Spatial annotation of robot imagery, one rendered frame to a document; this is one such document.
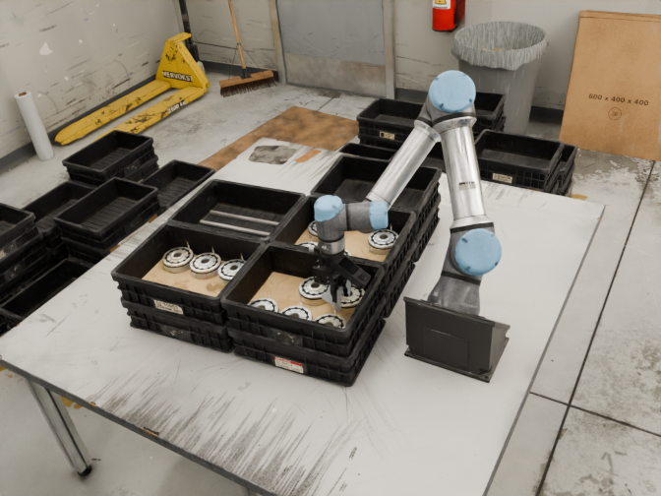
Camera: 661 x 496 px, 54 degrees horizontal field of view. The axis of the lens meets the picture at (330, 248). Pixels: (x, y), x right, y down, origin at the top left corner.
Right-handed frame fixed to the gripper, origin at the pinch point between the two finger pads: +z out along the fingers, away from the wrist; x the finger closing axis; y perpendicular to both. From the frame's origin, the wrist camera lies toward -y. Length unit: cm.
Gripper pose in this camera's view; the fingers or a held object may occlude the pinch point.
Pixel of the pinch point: (343, 303)
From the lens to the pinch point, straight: 192.3
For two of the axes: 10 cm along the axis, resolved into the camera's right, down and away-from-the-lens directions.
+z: 0.8, 8.0, 5.9
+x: -5.0, 5.5, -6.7
